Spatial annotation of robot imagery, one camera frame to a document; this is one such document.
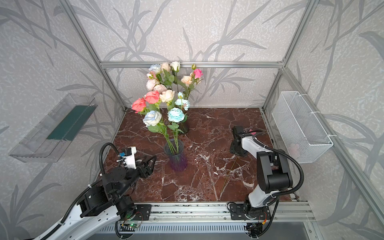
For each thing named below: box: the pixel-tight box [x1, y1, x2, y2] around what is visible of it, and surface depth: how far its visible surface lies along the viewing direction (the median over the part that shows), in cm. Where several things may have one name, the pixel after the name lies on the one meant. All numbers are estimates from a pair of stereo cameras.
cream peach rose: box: [161, 62, 170, 71], surface depth 86 cm
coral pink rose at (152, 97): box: [145, 91, 160, 104], surface depth 68 cm
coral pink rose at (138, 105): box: [131, 97, 147, 114], surface depth 66 cm
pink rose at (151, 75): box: [146, 71, 156, 80], surface depth 77 cm
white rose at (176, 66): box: [170, 61, 181, 73], surface depth 87 cm
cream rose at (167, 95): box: [159, 89, 175, 103], surface depth 70 cm
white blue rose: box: [148, 64, 161, 73], surface depth 83 cm
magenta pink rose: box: [193, 68, 204, 79], surface depth 80 cm
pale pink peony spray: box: [146, 79, 168, 94], surface depth 79 cm
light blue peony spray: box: [167, 92, 191, 154], surface depth 69 cm
